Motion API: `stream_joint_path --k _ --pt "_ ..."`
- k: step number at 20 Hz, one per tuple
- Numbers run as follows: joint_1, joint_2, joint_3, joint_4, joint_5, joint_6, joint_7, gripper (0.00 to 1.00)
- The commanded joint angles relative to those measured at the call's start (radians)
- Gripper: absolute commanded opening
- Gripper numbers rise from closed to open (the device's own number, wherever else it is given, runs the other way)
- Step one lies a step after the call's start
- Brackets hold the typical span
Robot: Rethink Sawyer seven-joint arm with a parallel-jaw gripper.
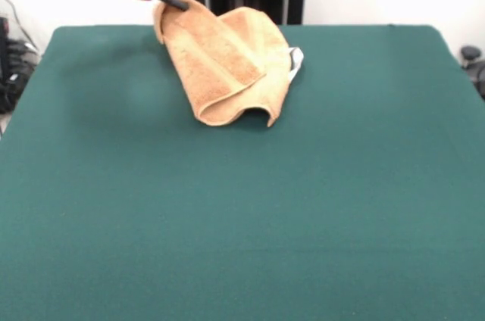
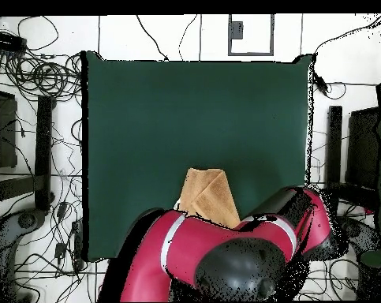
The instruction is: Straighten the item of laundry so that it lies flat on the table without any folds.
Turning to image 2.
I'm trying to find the grey office chair base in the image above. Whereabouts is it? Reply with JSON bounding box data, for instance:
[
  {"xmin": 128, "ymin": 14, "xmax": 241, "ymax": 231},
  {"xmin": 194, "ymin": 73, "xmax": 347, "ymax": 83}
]
[
  {"xmin": 338, "ymin": 215, "xmax": 381, "ymax": 253},
  {"xmin": 0, "ymin": 209, "xmax": 47, "ymax": 302}
]

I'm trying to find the black power strip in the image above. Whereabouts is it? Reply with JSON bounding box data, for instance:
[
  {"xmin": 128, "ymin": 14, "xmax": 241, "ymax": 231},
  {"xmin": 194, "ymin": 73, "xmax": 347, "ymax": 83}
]
[{"xmin": 0, "ymin": 30, "xmax": 28, "ymax": 53}]

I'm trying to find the tangle of black cables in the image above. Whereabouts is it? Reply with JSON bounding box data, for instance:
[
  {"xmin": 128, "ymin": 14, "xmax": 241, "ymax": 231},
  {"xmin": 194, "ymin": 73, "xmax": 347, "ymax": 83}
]
[{"xmin": 0, "ymin": 50, "xmax": 84, "ymax": 102}]

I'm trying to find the black box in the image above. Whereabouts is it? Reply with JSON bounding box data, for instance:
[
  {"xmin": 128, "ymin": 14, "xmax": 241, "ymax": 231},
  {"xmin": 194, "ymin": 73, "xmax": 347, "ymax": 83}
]
[
  {"xmin": 346, "ymin": 107, "xmax": 380, "ymax": 190},
  {"xmin": 0, "ymin": 89, "xmax": 18, "ymax": 169}
]

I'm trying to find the black stand frame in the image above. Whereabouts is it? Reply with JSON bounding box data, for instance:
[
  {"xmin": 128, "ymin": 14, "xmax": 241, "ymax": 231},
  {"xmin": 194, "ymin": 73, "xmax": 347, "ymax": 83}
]
[
  {"xmin": 323, "ymin": 105, "xmax": 380, "ymax": 217},
  {"xmin": 0, "ymin": 95, "xmax": 55, "ymax": 211}
]

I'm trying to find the tan terry towel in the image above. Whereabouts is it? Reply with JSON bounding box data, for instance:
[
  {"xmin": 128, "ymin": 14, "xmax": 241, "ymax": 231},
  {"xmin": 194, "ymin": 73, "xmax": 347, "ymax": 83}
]
[{"xmin": 173, "ymin": 167, "xmax": 241, "ymax": 230}]

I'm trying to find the grey floor hatch frame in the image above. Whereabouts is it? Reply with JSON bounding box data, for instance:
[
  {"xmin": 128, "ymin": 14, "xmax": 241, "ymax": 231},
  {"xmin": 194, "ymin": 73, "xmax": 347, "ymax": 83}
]
[{"xmin": 227, "ymin": 13, "xmax": 275, "ymax": 57}]

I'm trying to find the black cable with plug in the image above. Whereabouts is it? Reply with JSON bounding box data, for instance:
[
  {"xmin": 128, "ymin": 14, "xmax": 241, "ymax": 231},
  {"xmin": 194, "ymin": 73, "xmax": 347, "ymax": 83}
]
[{"xmin": 135, "ymin": 14, "xmax": 170, "ymax": 62}]

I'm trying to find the dark green table cloth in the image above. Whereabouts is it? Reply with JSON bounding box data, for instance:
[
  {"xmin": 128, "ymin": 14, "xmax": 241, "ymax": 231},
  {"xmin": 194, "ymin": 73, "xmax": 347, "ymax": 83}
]
[{"xmin": 81, "ymin": 50, "xmax": 314, "ymax": 263}]

